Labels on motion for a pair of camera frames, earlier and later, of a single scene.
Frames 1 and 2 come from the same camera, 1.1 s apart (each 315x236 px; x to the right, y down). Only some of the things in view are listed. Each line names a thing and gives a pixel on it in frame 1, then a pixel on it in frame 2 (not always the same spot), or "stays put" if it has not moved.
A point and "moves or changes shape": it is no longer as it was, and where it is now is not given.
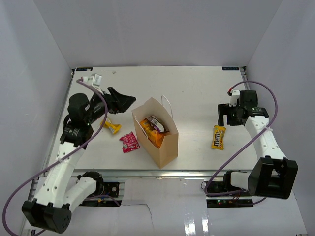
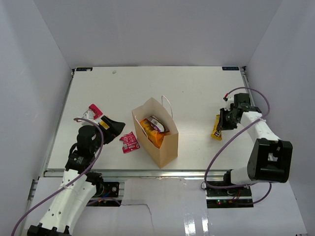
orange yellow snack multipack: (154, 135) stays put
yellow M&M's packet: (218, 137) moves or changes shape
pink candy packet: (130, 142) stays put
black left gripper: (117, 103) → (115, 129)
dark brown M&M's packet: (156, 124) stays put
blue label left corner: (83, 69) stays put
